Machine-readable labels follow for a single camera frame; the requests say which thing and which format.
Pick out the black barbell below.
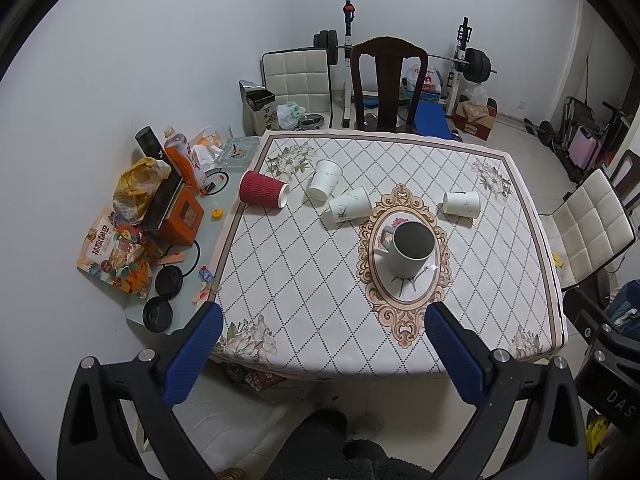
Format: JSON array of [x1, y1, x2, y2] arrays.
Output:
[[313, 30, 498, 84]]

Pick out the orange snack packet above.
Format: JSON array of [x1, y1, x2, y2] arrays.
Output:
[[76, 207, 132, 281]]

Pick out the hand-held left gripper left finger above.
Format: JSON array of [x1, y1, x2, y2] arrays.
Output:
[[56, 302, 224, 480]]

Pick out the blue weight bench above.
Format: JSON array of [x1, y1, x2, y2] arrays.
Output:
[[400, 101, 453, 138]]

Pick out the orange box dark lid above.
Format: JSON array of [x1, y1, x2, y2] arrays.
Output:
[[141, 178, 206, 247]]

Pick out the printed box under table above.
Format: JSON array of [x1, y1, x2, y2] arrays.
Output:
[[222, 362, 287, 402]]

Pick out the black dumbbell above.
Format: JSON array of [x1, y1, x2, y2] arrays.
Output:
[[524, 117, 557, 147]]

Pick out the orange drink bottle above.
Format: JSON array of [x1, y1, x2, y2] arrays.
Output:
[[163, 130, 202, 194]]

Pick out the grey white ceramic mug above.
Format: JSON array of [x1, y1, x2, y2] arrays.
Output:
[[378, 221, 437, 282]]

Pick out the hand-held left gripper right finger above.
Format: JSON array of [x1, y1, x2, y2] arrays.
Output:
[[424, 302, 590, 480]]

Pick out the red ribbed paper cup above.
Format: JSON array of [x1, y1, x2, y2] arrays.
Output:
[[239, 170, 290, 209]]

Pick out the white barbell rack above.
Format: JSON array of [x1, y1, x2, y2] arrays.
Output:
[[340, 0, 476, 128]]

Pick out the green white plastic bag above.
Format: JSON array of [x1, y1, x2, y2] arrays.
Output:
[[276, 101, 307, 131]]

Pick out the orange white crumpled wrapper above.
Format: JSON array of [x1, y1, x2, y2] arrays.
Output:
[[191, 127, 227, 162]]

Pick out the diamond pattern floral tablecloth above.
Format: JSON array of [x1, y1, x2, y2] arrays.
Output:
[[207, 129, 568, 378]]

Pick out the dark wooden chair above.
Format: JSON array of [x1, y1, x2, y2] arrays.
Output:
[[349, 36, 429, 134]]

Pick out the glass ashtray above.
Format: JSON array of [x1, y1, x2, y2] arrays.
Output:
[[216, 137, 261, 170]]

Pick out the floral snack packet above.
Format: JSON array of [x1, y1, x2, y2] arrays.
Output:
[[107, 225, 154, 301]]

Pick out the black cylinder flask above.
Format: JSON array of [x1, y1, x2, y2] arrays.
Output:
[[135, 126, 171, 166]]

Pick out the yellow plastic bag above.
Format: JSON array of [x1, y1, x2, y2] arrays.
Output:
[[112, 157, 172, 222]]

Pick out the black round lid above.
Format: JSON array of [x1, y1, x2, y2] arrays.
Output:
[[142, 296, 174, 332], [155, 266, 185, 301]]

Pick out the white paper cup speckled print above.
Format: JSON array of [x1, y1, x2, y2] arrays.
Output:
[[442, 191, 481, 219]]

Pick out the black folding frame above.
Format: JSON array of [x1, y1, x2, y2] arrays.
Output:
[[555, 95, 632, 181]]

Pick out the red black cable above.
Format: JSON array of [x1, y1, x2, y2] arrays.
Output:
[[201, 170, 231, 196]]

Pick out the white padded chair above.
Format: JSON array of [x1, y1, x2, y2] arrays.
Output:
[[537, 167, 638, 293], [261, 47, 333, 131]]

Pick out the brown wooden chair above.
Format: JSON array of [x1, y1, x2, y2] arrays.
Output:
[[607, 149, 640, 196]]

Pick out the red brown cardboard box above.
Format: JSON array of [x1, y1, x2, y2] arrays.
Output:
[[452, 100, 498, 141]]

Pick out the white plastic bag red print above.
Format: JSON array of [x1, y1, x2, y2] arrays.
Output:
[[403, 58, 443, 95]]

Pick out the pink suitcase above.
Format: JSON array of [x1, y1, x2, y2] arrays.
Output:
[[570, 127, 602, 170]]

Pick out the plain white paper cup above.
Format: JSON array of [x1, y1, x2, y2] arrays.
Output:
[[306, 159, 344, 203]]

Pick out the white paper cup plant print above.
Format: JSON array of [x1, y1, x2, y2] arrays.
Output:
[[327, 186, 374, 225]]

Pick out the white box dark lid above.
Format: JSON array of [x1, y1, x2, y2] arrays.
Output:
[[239, 80, 280, 136]]

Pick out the person's dark trouser legs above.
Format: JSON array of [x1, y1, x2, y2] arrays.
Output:
[[290, 408, 433, 480]]

